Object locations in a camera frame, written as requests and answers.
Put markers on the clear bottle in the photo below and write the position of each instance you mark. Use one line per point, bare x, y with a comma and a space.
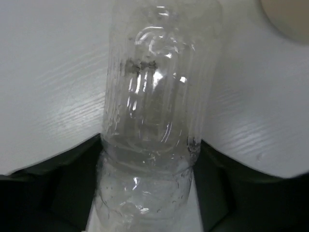
162, 59

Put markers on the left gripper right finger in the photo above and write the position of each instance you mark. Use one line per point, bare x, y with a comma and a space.
235, 198

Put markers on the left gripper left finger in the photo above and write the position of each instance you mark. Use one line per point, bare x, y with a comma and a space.
54, 195

